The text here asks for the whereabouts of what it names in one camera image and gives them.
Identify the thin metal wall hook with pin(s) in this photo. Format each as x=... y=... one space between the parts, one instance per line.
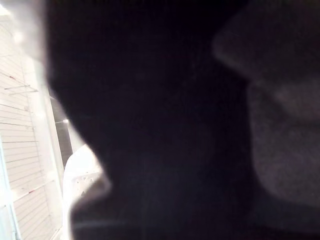
x=22 y=88

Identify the white slatted wall panel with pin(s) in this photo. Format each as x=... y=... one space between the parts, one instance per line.
x=17 y=140

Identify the right robot hand black cloth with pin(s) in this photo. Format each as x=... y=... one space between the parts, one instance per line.
x=175 y=120

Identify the white upright post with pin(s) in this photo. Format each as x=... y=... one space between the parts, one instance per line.
x=51 y=130

